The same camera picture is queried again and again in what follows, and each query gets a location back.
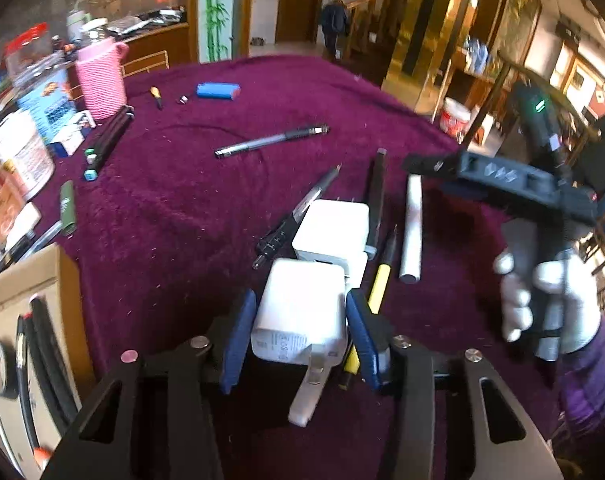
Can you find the black tape roll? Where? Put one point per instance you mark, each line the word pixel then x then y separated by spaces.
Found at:
pixel 13 375

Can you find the bamboo painted panel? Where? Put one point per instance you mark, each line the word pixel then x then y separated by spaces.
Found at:
pixel 217 10

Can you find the small white and blue box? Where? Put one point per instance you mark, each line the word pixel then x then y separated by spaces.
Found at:
pixel 70 135

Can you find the purple velvet tablecloth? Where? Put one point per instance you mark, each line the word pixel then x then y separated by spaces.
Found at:
pixel 182 185

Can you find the long matte black pen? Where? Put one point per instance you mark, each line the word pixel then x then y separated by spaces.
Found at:
pixel 22 360

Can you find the brown wooden door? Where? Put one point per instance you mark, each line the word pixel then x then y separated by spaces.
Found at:
pixel 300 0

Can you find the white charger adapter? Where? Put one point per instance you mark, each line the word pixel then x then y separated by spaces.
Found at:
pixel 302 305
pixel 332 230

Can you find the bottle with pink knitted cover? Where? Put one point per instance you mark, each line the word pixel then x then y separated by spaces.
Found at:
pixel 100 85

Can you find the green lighter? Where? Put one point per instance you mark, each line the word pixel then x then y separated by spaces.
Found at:
pixel 67 207

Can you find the cardboard box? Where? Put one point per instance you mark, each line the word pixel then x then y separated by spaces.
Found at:
pixel 32 270

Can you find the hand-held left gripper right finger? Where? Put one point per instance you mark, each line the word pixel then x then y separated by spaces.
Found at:
pixel 365 340

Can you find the pile of plastic bags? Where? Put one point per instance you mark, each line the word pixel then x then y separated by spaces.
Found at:
pixel 142 22

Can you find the small metal piece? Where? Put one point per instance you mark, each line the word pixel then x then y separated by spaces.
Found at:
pixel 182 100

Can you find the dark wooden chair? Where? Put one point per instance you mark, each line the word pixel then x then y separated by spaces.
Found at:
pixel 507 66

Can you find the blue battery pack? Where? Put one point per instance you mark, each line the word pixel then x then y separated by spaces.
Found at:
pixel 217 91

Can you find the white tube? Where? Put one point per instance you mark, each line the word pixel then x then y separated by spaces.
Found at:
pixel 22 220

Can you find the white printed marker pen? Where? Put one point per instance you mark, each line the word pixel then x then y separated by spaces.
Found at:
pixel 412 230

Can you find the black marker with teal end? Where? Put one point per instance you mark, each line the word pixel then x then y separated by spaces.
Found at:
pixel 113 142

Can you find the framed landscape painting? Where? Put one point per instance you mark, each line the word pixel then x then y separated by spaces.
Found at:
pixel 519 10

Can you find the clear jar with red lid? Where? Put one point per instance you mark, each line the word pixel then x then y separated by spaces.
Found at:
pixel 27 52

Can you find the wooden stair railing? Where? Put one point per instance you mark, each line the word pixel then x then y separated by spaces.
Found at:
pixel 377 10

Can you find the red and white bucket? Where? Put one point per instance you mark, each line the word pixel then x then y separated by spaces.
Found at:
pixel 455 117

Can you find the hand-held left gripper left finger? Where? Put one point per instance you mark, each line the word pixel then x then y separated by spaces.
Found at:
pixel 237 345

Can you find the clear gel pen black grip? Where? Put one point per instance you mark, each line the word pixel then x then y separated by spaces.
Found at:
pixel 272 140

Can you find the clear plastic pen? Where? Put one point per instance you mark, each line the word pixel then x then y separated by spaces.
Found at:
pixel 37 240

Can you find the white plastic jar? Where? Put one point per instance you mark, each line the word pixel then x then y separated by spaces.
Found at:
pixel 22 155

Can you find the black marker with red end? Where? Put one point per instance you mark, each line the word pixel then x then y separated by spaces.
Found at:
pixel 377 195

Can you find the person's right forearm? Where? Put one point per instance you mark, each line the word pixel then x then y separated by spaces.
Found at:
pixel 592 385

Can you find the yellow and black pen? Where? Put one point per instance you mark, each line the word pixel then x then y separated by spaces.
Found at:
pixel 380 285

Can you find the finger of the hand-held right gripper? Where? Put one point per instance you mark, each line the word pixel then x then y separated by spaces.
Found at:
pixel 427 165
pixel 462 189

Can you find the small yellow screwdriver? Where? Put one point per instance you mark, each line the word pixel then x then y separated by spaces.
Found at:
pixel 156 96

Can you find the wooden counter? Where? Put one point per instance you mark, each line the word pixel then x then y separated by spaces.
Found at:
pixel 152 42

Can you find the plain white plastic pen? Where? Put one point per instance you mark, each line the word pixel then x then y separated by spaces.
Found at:
pixel 307 400

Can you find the black marker with grey end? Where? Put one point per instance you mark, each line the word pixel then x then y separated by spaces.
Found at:
pixel 32 360

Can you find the black pen with silver tip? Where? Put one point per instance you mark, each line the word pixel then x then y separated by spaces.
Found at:
pixel 302 205

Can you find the person in dark clothes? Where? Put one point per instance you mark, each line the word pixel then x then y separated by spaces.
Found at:
pixel 335 20

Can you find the blue plastic package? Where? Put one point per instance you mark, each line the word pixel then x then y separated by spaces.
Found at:
pixel 476 55

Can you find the person's right hand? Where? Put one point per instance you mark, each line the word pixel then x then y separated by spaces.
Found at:
pixel 582 300

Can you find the white and green cup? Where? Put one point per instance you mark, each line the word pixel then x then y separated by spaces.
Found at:
pixel 80 22

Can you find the white bottle with orange cap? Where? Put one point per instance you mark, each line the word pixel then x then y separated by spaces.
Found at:
pixel 41 456

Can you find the blue and white canister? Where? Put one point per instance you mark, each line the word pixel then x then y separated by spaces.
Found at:
pixel 47 100

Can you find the black marker with green end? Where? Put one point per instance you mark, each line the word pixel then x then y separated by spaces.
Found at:
pixel 113 122

